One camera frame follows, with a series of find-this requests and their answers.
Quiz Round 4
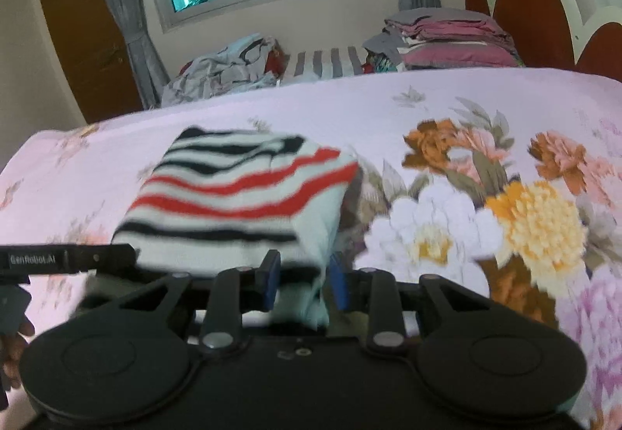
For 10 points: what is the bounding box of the brown wooden door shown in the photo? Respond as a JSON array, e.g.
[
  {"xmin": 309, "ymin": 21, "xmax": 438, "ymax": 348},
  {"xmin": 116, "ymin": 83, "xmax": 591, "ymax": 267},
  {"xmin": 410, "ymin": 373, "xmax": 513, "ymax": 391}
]
[{"xmin": 31, "ymin": 0, "xmax": 147, "ymax": 124}]

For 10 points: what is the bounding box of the pile of crumpled clothes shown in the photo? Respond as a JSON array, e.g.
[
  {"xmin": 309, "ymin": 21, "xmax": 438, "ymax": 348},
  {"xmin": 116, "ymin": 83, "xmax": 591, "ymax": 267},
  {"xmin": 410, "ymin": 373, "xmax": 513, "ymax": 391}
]
[{"xmin": 160, "ymin": 34, "xmax": 287, "ymax": 107}]

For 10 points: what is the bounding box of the scalloped brown headboard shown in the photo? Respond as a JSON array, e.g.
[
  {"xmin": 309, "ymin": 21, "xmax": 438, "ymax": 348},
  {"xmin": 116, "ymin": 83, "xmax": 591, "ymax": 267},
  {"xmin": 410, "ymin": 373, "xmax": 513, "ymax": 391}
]
[{"xmin": 464, "ymin": 0, "xmax": 622, "ymax": 83}]

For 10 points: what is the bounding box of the colourful printed cloth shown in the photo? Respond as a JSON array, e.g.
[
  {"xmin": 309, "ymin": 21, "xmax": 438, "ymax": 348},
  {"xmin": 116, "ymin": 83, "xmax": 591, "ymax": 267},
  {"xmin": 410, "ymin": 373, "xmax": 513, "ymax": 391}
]
[{"xmin": 365, "ymin": 50, "xmax": 405, "ymax": 73}]

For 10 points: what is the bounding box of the striped knit sweater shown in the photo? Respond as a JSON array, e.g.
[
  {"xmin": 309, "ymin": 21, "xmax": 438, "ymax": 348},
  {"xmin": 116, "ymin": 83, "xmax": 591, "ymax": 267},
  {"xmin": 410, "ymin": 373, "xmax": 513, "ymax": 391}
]
[{"xmin": 82, "ymin": 126, "xmax": 363, "ymax": 331}]

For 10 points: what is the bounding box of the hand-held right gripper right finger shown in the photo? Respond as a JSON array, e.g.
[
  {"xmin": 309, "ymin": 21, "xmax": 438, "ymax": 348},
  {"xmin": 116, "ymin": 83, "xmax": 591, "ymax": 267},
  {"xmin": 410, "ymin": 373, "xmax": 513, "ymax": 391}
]
[{"xmin": 328, "ymin": 252, "xmax": 482, "ymax": 359}]

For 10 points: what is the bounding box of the grey striped pillow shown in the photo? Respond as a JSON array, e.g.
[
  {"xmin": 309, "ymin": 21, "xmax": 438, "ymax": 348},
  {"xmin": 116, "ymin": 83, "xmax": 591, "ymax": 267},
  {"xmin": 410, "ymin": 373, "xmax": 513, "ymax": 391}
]
[{"xmin": 279, "ymin": 47, "xmax": 365, "ymax": 86}]

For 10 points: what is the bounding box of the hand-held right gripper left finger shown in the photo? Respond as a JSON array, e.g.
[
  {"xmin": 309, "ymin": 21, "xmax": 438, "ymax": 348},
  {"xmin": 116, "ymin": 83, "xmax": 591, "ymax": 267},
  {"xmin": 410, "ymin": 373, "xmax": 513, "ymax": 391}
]
[{"xmin": 121, "ymin": 249, "xmax": 283, "ymax": 359}]

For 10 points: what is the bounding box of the floral bed sheet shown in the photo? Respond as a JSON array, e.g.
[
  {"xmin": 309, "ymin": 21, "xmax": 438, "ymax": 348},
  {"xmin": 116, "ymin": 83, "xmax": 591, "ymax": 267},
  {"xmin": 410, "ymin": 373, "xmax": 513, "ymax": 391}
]
[{"xmin": 0, "ymin": 68, "xmax": 622, "ymax": 430}]

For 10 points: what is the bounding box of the long grey curtain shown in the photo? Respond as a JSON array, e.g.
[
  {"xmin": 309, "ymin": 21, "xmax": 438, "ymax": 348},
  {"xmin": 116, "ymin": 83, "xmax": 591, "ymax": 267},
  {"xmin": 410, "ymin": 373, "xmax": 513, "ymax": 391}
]
[{"xmin": 82, "ymin": 0, "xmax": 166, "ymax": 109}]

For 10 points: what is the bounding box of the stack of folded clothes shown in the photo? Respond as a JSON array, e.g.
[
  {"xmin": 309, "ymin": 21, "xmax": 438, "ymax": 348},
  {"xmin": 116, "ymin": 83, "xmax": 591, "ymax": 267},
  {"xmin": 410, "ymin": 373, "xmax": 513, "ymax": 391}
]
[{"xmin": 362, "ymin": 7, "xmax": 526, "ymax": 73}]

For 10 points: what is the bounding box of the person's left hand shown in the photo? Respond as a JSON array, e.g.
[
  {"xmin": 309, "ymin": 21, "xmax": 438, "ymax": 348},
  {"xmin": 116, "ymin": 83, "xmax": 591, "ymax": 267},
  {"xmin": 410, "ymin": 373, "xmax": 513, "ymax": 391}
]
[{"xmin": 0, "ymin": 317, "xmax": 37, "ymax": 393}]

